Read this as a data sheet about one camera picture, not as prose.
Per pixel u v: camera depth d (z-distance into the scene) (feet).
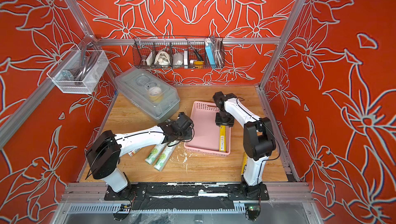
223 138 2.88
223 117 2.50
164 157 2.65
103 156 1.46
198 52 3.13
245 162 2.61
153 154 2.67
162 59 2.95
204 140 2.91
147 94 2.90
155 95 2.98
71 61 2.46
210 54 2.77
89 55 2.57
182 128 2.19
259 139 1.60
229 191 2.39
